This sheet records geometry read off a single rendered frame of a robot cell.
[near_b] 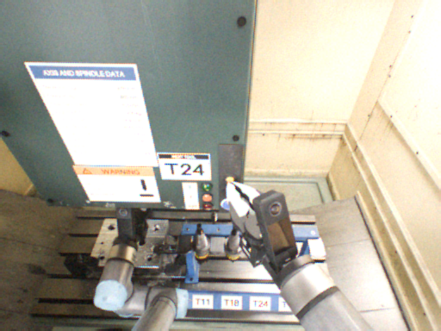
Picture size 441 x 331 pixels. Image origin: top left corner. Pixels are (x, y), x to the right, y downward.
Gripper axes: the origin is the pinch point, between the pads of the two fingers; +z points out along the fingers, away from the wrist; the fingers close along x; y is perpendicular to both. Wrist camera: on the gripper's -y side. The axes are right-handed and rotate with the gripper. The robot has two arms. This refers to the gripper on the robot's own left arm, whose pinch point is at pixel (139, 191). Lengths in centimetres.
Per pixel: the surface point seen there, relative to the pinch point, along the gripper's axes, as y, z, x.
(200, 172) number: -31.6, -21.6, 23.5
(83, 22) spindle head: -58, -21, 10
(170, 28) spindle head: -58, -21, 21
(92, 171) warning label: -31.1, -21.5, 2.1
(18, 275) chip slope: 62, -2, -71
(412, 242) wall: 24, -1, 100
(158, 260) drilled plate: 35.5, -6.2, 1.7
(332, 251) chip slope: 57, 13, 82
